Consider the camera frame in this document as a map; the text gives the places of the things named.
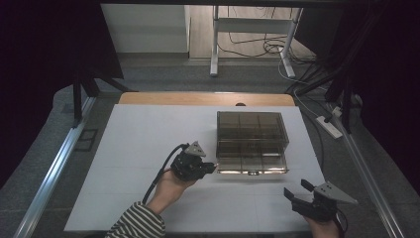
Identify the white metal desk frame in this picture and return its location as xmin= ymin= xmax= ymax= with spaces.
xmin=210 ymin=5 xmax=303 ymax=79

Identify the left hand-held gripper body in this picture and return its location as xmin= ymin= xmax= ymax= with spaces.
xmin=169 ymin=141 xmax=207 ymax=181

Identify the bundle of floor cables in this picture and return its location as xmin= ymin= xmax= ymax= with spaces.
xmin=217 ymin=31 xmax=316 ymax=66

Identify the wooden table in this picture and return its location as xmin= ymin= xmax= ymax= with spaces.
xmin=118 ymin=91 xmax=296 ymax=107

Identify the white wall panel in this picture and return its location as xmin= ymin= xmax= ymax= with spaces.
xmin=100 ymin=3 xmax=191 ymax=55

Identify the white power strip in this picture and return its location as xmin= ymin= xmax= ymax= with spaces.
xmin=315 ymin=115 xmax=344 ymax=140

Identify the smoky transparent drawer cabinet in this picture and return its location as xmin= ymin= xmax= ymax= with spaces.
xmin=216 ymin=110 xmax=290 ymax=160

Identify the white table cover sheet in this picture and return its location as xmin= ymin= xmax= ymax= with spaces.
xmin=63 ymin=103 xmax=326 ymax=233

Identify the aluminium floor rail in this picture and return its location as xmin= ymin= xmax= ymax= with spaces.
xmin=13 ymin=95 xmax=97 ymax=238
xmin=326 ymin=102 xmax=406 ymax=238

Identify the dark floor hatch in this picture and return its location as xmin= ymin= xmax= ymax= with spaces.
xmin=74 ymin=128 xmax=99 ymax=153

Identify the person's left hand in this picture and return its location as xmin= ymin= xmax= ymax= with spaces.
xmin=147 ymin=170 xmax=199 ymax=215

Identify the person's right hand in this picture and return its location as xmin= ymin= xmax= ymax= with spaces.
xmin=305 ymin=215 xmax=342 ymax=238

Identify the dark curtain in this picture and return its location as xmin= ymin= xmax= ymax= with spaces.
xmin=0 ymin=0 xmax=125 ymax=189
xmin=295 ymin=0 xmax=420 ymax=196

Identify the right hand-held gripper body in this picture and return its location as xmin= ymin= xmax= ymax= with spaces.
xmin=291 ymin=181 xmax=359 ymax=223

